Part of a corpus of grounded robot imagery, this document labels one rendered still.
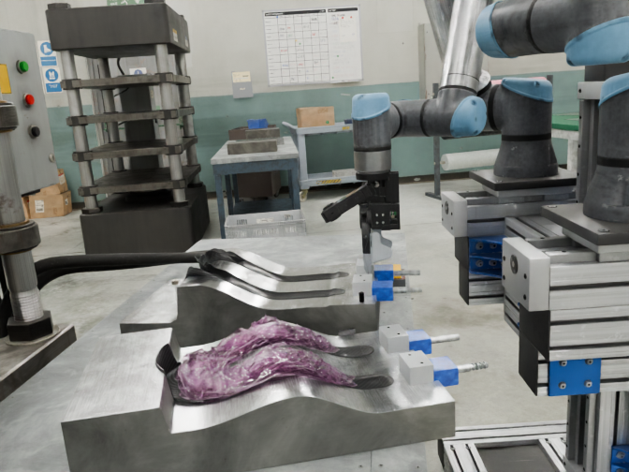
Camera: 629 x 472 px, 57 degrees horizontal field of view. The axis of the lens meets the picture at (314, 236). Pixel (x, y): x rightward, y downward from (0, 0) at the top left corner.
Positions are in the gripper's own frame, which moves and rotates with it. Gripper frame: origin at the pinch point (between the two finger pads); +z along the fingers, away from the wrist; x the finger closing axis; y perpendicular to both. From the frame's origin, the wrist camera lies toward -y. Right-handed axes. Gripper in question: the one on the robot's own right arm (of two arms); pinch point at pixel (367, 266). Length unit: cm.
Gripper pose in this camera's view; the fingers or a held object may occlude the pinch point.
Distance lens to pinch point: 123.9
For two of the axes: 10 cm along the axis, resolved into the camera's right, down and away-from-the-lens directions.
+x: 1.3, -2.5, 9.6
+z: 0.6, 9.7, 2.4
